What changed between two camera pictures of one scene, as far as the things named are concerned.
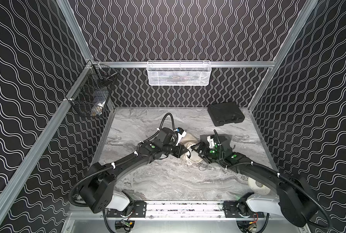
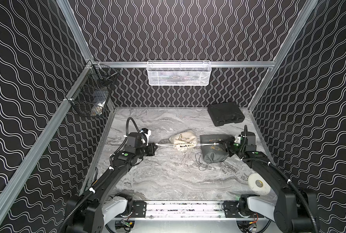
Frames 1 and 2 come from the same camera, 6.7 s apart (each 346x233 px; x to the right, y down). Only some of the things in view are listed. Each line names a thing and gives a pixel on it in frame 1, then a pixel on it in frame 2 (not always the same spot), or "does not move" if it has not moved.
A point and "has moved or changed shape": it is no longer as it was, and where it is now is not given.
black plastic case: x=227 y=112 does not move
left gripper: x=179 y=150 → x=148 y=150
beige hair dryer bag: x=187 y=141 has moved or changed shape
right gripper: x=203 y=153 → x=227 y=144
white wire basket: x=179 y=73 does not move
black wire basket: x=89 y=94 does not move
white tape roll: x=257 y=188 does not move
